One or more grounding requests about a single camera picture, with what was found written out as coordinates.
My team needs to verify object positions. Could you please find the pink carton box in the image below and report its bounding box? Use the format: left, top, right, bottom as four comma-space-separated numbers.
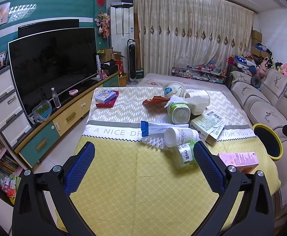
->
217, 152, 259, 173

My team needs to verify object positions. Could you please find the white cardboard box with label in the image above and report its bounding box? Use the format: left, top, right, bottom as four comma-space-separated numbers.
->
189, 111, 226, 146

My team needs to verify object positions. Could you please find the clear green label bottle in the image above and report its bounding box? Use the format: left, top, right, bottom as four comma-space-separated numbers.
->
176, 141, 197, 168

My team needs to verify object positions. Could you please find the white paper cup pink heart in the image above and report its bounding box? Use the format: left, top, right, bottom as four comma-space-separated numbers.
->
185, 90, 210, 106

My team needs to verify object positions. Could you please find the white paper towel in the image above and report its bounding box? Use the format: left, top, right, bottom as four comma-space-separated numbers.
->
165, 95, 210, 116

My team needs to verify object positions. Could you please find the green white round canister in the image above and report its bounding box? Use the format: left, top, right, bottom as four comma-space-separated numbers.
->
167, 103, 191, 124

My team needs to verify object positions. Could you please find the white plastic bottle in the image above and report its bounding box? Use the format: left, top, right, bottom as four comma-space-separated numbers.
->
164, 127, 199, 148

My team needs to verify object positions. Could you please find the white yogurt tub blue label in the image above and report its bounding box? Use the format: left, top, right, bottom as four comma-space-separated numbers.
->
163, 82, 186, 98

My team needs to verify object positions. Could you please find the red snack bag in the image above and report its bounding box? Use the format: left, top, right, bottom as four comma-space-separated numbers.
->
142, 96, 170, 105

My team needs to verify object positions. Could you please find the white blue snack wrapper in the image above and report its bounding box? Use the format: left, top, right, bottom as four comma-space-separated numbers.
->
140, 121, 189, 137

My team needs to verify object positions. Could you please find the yellow rimmed black trash bin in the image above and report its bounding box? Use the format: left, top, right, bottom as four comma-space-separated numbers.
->
253, 124, 283, 161

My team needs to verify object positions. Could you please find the beige sectional sofa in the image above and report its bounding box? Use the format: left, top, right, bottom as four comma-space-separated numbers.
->
231, 69, 287, 214

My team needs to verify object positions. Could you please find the pile of plush toys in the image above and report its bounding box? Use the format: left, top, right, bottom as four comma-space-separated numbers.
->
225, 42, 287, 89

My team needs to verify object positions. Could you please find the low shelf with toys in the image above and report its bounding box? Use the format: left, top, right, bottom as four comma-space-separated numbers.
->
171, 65, 226, 84

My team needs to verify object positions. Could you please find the glass bowl with green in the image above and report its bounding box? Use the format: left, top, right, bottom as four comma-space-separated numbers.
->
32, 100, 52, 123

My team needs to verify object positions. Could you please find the white drawer unit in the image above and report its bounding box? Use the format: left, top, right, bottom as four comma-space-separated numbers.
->
0, 69, 32, 150

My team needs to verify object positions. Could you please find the clear water bottle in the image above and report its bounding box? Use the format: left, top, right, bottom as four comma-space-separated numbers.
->
51, 87, 61, 109

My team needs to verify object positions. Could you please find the patterned yellow white tablecloth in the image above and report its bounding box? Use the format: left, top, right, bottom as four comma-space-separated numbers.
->
56, 86, 281, 236

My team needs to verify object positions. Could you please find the red tray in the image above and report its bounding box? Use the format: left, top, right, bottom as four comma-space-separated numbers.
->
95, 91, 119, 108

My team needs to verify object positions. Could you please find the blue card box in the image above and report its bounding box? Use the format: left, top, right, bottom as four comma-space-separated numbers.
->
95, 90, 117, 104

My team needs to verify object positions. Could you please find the floral white mattress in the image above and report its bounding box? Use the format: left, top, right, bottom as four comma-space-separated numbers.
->
138, 73, 230, 93

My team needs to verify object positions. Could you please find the cream patterned curtain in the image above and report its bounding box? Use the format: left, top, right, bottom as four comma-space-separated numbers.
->
134, 0, 254, 75

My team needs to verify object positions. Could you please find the large black television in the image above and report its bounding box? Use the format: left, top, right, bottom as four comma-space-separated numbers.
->
8, 28, 97, 114

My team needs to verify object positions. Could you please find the black tower fan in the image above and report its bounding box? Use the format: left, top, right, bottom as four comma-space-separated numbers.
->
127, 39, 138, 85

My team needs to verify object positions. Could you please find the white standing air conditioner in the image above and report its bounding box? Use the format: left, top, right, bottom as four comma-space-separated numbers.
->
109, 2, 134, 72

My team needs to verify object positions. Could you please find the artificial flower decoration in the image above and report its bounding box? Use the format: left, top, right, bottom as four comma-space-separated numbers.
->
95, 9, 110, 39

